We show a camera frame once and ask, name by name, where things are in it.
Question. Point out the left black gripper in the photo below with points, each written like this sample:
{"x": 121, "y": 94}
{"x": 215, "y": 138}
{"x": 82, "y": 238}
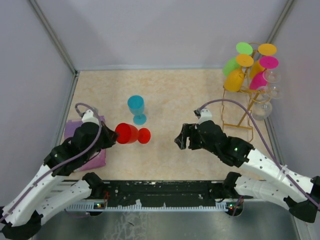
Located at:
{"x": 111, "y": 136}

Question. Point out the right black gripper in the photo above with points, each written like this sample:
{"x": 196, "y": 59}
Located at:
{"x": 188, "y": 130}

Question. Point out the red plastic wine glass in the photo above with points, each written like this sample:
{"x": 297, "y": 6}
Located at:
{"x": 128, "y": 134}

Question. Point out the blue plastic wine glass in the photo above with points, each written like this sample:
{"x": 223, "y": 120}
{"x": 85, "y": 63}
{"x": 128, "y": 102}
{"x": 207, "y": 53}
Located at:
{"x": 136, "y": 106}

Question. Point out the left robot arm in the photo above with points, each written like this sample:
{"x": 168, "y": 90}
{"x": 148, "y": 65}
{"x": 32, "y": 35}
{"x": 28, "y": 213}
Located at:
{"x": 31, "y": 209}

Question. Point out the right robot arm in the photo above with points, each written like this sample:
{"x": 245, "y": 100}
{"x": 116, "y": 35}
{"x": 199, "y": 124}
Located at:
{"x": 298, "y": 194}

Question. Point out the orange wine glass front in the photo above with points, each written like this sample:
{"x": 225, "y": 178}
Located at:
{"x": 234, "y": 80}

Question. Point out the orange wine glass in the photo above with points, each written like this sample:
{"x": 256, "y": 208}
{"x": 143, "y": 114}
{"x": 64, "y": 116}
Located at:
{"x": 234, "y": 80}
{"x": 265, "y": 49}

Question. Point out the pink plastic wine glass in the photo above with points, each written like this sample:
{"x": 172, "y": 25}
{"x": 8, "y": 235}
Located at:
{"x": 262, "y": 72}

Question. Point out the green plastic wine glass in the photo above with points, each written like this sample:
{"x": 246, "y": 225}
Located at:
{"x": 243, "y": 59}

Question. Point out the orange wine glass back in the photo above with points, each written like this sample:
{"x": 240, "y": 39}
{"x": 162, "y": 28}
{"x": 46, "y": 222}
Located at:
{"x": 265, "y": 49}

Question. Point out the purple printed cloth bag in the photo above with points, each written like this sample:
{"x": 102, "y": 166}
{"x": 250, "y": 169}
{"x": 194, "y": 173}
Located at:
{"x": 98, "y": 160}

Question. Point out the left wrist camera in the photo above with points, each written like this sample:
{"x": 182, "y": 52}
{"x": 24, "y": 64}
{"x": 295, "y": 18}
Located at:
{"x": 90, "y": 116}

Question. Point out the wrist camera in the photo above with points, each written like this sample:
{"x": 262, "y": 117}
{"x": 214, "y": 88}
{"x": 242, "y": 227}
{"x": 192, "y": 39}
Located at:
{"x": 203, "y": 115}
{"x": 90, "y": 116}

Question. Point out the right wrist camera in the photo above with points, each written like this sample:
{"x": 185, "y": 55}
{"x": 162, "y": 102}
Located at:
{"x": 203, "y": 115}

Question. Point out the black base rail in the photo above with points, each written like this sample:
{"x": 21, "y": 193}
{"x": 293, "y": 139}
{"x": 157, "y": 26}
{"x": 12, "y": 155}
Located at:
{"x": 189, "y": 193}

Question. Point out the white toothed cable duct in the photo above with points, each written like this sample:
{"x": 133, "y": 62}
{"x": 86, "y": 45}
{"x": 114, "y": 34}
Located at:
{"x": 95, "y": 206}

